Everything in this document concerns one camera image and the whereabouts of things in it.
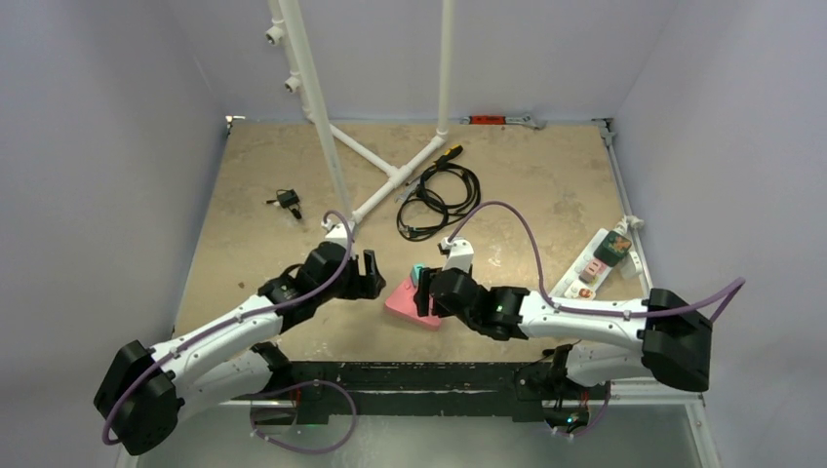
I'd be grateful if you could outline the teal plug adapter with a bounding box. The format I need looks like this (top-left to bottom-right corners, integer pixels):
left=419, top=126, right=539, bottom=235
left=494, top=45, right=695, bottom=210
left=410, top=263, right=427, bottom=286

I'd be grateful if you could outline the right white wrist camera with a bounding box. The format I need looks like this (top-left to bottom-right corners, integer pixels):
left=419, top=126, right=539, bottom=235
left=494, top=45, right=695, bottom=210
left=438, top=236, right=474, bottom=274

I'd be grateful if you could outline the coiled black cable bundle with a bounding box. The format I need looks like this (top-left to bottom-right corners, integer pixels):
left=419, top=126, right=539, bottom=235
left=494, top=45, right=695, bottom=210
left=395, top=162, right=483, bottom=243

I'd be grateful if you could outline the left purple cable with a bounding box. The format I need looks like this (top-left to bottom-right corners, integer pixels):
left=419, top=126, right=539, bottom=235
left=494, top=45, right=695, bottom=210
left=101, top=210, right=358, bottom=454

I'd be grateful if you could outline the small silver wrench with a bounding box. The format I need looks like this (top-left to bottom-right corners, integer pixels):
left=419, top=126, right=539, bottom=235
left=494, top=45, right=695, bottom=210
left=394, top=181, right=419, bottom=203

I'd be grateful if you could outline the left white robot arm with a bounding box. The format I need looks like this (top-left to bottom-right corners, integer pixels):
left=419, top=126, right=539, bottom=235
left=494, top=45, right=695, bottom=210
left=93, top=241, right=386, bottom=455

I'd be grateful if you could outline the black plug adapter with cable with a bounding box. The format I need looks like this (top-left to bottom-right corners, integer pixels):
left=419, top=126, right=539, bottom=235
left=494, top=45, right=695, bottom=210
left=264, top=189, right=303, bottom=220

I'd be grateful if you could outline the pink power socket block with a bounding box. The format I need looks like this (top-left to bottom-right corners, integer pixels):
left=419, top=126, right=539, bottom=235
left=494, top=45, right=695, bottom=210
left=384, top=277, right=442, bottom=331

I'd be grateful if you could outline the purple cable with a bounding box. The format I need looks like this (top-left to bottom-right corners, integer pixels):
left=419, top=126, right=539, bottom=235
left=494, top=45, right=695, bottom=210
left=447, top=200, right=746, bottom=441
left=101, top=210, right=358, bottom=454

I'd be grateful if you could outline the white power strip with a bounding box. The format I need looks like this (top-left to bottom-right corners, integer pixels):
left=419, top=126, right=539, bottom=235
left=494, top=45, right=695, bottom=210
left=548, top=215, right=645, bottom=300

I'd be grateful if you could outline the red adjustable wrench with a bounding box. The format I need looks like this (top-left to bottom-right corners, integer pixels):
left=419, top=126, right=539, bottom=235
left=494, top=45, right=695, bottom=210
left=459, top=114, right=546, bottom=130

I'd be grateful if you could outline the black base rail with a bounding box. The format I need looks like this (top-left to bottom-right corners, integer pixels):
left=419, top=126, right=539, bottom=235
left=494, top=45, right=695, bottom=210
left=252, top=361, right=609, bottom=428

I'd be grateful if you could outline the green plug adapter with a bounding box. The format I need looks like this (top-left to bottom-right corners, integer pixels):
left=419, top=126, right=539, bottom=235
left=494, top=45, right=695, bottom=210
left=593, top=230, right=633, bottom=267

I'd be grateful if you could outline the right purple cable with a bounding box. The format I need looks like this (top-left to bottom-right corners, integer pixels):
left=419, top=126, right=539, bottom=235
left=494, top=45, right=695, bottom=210
left=447, top=200, right=746, bottom=441

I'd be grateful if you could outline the white orange plug on strip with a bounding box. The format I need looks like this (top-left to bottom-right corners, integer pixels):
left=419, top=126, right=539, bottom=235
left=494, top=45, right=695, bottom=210
left=564, top=284, right=596, bottom=300

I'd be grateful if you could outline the white PVC pipe frame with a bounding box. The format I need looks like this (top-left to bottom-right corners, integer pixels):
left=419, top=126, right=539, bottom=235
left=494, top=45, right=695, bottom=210
left=264, top=0, right=454, bottom=231

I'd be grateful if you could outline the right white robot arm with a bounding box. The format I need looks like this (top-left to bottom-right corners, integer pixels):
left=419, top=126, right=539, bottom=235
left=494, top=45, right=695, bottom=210
left=414, top=268, right=713, bottom=397

